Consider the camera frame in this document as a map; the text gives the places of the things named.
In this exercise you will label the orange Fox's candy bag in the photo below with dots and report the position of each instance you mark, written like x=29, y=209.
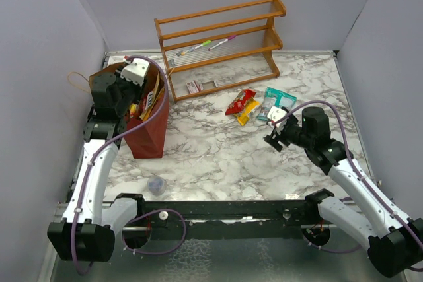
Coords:
x=142, y=109

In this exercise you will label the green capped marker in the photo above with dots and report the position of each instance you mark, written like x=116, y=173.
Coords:
x=184, y=52

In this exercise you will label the red yellow snack packet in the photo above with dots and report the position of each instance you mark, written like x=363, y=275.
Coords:
x=239, y=103

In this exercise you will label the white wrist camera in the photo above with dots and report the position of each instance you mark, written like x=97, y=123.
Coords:
x=135, y=70
x=275, y=117

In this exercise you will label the pink capped marker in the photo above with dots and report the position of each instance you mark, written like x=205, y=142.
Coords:
x=222, y=42

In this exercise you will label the wooden three-tier rack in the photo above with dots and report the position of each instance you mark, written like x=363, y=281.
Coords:
x=256, y=35

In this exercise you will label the teal mint candy bag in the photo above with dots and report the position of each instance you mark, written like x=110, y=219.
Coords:
x=277, y=98

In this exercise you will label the black base frame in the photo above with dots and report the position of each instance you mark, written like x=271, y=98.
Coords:
x=226, y=220

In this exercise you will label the red white staples box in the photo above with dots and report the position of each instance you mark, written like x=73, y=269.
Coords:
x=194, y=87

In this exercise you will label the gold brown chips bag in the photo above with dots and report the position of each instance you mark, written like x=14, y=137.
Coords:
x=158, y=86

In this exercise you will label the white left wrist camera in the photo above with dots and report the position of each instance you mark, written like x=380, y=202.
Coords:
x=135, y=70

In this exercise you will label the brown and red paper bag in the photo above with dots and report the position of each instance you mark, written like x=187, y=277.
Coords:
x=145, y=139

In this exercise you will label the yellow snack bar packet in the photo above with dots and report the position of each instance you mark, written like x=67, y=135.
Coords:
x=250, y=108

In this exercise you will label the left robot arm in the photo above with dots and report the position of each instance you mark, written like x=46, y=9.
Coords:
x=87, y=229

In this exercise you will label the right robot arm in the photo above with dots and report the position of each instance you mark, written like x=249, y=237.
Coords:
x=392, y=240

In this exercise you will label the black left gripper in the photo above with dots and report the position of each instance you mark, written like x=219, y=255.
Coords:
x=138, y=88

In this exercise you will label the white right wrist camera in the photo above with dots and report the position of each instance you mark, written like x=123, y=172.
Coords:
x=275, y=117

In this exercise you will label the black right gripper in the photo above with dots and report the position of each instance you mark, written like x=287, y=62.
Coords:
x=292, y=119

